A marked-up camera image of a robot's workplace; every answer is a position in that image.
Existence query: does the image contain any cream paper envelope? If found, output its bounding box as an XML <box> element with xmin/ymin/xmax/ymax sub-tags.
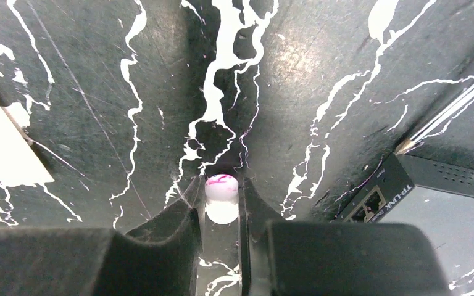
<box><xmin>0</xmin><ymin>107</ymin><xmax>54</xmax><ymax>187</ymax></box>

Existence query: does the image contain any black rectangular block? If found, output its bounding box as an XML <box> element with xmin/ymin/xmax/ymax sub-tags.
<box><xmin>335</xmin><ymin>152</ymin><xmax>474</xmax><ymax>282</ymax></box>

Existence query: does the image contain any white glue stick cap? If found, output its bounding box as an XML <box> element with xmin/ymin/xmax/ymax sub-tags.
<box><xmin>205</xmin><ymin>174</ymin><xmax>239</xmax><ymax>224</ymax></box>

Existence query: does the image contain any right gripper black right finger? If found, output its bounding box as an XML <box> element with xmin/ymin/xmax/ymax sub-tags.
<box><xmin>238</xmin><ymin>178</ymin><xmax>451</xmax><ymax>295</ymax></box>

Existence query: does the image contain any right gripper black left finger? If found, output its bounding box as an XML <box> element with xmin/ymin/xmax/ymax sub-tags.
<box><xmin>0</xmin><ymin>177</ymin><xmax>204</xmax><ymax>295</ymax></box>

